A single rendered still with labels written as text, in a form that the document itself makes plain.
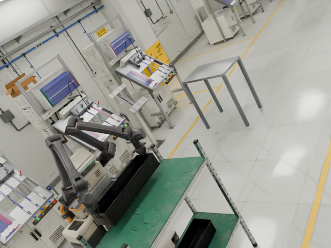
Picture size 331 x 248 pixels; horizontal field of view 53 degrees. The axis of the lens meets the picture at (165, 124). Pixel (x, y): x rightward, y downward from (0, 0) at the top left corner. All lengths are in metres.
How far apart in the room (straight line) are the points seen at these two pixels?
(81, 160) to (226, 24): 6.34
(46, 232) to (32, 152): 2.05
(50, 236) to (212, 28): 6.02
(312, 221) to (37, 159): 4.56
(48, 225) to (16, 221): 0.57
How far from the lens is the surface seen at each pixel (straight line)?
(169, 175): 2.40
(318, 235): 2.86
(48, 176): 6.22
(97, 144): 2.49
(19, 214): 3.98
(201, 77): 4.30
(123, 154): 5.05
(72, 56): 6.84
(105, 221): 2.21
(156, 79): 5.39
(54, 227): 4.45
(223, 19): 8.24
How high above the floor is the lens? 2.15
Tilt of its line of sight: 22 degrees down
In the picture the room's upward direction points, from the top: 31 degrees counter-clockwise
